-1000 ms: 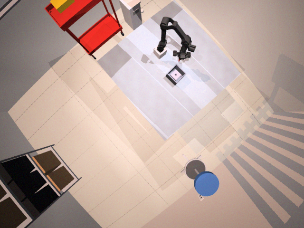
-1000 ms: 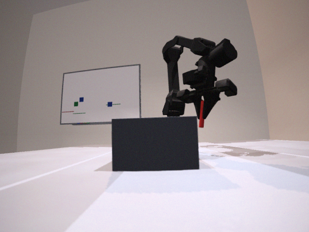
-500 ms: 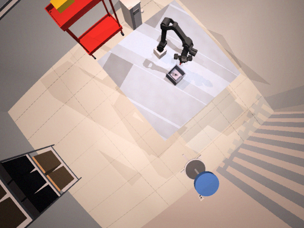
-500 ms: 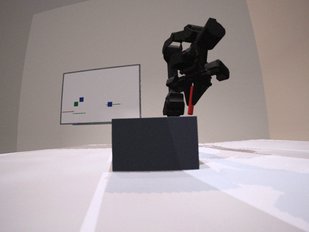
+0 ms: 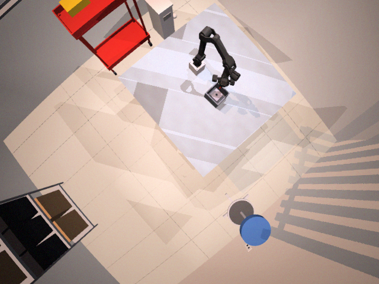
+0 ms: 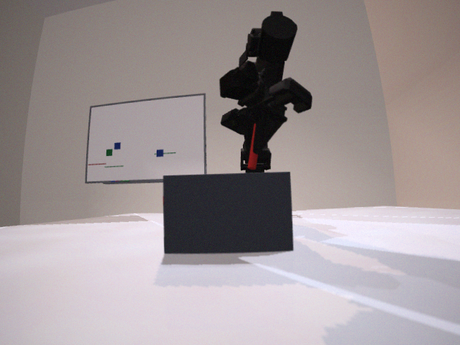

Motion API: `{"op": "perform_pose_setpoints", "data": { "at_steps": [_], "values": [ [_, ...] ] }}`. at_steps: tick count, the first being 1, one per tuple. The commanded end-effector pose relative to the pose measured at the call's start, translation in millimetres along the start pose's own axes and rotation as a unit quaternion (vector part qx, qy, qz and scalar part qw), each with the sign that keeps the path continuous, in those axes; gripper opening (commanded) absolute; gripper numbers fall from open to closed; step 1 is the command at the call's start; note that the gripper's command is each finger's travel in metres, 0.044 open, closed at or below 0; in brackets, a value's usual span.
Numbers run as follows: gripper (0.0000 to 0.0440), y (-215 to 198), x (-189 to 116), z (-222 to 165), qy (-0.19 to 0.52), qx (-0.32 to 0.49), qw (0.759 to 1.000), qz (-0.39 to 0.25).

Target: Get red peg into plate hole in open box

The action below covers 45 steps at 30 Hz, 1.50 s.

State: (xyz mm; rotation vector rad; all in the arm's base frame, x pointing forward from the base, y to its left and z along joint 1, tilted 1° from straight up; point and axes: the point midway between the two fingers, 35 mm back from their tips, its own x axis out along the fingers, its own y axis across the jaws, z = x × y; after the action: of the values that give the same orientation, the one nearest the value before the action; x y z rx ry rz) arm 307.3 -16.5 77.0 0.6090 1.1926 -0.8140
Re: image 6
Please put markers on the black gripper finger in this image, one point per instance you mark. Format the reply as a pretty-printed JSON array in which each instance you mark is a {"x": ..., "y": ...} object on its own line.
[
  {"x": 268, "y": 121},
  {"x": 248, "y": 128}
]

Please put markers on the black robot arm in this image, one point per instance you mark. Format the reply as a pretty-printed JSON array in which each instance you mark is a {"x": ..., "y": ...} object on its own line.
[{"x": 271, "y": 45}]

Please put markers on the red peg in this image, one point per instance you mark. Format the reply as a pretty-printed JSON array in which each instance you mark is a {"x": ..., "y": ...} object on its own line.
[{"x": 252, "y": 156}]

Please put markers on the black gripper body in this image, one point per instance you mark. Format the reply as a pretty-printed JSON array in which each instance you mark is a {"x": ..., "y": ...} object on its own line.
[{"x": 277, "y": 93}]

